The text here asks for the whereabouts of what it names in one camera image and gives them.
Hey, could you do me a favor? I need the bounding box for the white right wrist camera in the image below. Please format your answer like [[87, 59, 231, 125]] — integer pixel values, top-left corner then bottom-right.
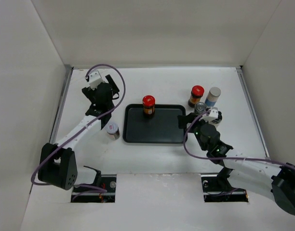
[[202, 107, 218, 122]]

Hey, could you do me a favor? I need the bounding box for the blue label spice shaker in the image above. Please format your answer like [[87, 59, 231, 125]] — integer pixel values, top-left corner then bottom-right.
[[204, 87, 221, 107]]

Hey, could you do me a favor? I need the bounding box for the red lid sauce jar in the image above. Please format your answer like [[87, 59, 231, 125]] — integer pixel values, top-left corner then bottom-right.
[[188, 85, 204, 108]]

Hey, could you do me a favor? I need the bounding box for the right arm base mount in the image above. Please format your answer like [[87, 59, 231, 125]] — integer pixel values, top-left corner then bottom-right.
[[201, 167, 249, 203]]

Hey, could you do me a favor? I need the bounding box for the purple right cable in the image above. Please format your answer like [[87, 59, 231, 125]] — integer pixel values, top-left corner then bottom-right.
[[183, 110, 295, 174]]

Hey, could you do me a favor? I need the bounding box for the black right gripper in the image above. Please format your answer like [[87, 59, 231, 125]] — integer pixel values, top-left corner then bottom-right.
[[177, 112, 213, 151]]

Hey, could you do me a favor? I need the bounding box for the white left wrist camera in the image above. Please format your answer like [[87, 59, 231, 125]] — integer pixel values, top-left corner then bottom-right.
[[85, 70, 105, 90]]

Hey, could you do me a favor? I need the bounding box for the purple cable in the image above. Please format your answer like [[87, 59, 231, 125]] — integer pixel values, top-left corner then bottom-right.
[[183, 110, 295, 174], [31, 63, 126, 186]]

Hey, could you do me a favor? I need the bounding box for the black rectangular tray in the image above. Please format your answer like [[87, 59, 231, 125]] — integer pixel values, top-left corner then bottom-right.
[[122, 104, 186, 144]]

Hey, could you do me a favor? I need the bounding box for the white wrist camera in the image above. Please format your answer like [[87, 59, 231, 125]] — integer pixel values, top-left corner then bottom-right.
[[85, 70, 105, 90], [202, 107, 218, 122]]

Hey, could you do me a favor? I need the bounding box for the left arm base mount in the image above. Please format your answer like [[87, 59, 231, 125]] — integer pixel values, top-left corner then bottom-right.
[[70, 166, 117, 203]]

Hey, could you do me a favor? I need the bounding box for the clear lid salt grinder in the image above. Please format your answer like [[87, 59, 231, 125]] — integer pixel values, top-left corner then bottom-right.
[[194, 102, 207, 115]]

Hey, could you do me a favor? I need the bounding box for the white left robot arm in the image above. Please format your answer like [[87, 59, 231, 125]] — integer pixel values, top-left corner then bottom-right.
[[36, 72, 120, 192]]

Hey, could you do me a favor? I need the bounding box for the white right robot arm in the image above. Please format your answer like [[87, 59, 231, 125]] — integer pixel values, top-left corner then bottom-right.
[[177, 109, 295, 216]]

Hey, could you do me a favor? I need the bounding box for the red lid chili jar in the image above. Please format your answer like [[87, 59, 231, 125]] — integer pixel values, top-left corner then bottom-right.
[[142, 95, 156, 118]]

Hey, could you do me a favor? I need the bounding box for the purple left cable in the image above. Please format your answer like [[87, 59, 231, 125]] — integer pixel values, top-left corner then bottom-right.
[[31, 63, 126, 186]]

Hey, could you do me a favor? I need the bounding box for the black cap white bottle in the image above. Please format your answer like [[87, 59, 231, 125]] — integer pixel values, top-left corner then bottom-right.
[[209, 111, 223, 128]]

